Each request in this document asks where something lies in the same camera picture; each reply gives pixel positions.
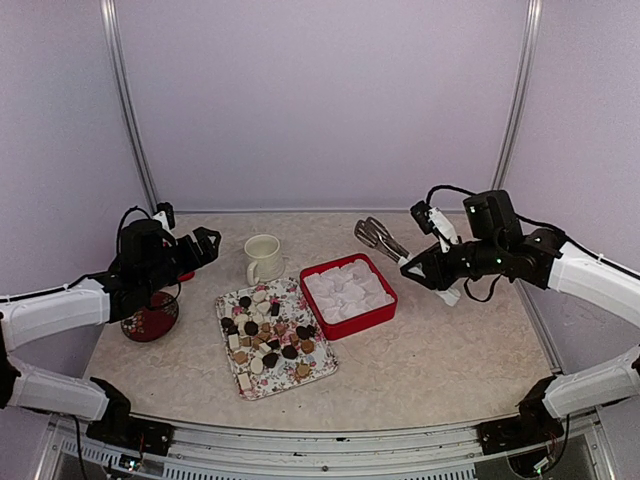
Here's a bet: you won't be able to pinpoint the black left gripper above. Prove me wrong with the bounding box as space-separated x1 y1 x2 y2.
141 226 220 296

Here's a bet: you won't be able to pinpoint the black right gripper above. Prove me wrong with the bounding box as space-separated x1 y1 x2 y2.
400 236 505 291

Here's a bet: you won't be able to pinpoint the metal tongs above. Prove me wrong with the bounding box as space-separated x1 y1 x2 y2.
354 216 412 265

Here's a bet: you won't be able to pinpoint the caramel hexagon chocolate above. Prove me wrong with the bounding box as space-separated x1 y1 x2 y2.
295 364 311 379

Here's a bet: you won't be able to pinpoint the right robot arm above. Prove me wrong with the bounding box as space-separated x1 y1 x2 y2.
400 190 639 455

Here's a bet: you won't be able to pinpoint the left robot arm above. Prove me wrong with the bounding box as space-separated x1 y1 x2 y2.
1 218 221 456

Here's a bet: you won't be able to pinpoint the dark round fluted chocolate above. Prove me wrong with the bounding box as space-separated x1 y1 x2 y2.
239 296 252 308

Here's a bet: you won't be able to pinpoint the white round chocolate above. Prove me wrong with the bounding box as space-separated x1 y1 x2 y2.
253 290 266 302

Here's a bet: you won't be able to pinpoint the white rectangular chocolate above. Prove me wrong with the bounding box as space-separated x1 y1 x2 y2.
237 372 253 393

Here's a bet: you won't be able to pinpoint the white ribbed ceramic mug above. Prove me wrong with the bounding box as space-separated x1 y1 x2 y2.
244 234 285 286

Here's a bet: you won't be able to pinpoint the red box with paper cups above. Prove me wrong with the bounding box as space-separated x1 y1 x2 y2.
300 253 398 341

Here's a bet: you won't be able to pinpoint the red floral vase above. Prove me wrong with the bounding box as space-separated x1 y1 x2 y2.
120 292 179 343

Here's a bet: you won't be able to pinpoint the floral rectangular tray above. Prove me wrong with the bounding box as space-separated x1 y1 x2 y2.
215 277 339 401

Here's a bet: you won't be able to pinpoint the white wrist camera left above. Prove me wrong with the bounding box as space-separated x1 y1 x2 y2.
153 202 176 231

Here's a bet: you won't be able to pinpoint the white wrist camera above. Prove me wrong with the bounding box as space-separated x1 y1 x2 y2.
153 202 176 231
410 200 460 253

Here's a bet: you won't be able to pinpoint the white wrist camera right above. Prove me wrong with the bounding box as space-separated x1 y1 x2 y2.
410 200 460 253

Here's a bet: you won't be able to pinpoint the aluminium front rail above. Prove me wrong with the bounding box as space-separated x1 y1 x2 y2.
29 413 616 479

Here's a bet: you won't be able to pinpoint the left aluminium frame post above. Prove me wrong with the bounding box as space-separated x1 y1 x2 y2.
99 0 160 211

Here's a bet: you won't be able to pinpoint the aluminium frame post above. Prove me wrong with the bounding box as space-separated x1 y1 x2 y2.
99 0 160 211
491 0 544 189

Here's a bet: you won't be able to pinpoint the right aluminium frame post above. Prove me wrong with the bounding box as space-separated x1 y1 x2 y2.
491 0 544 189

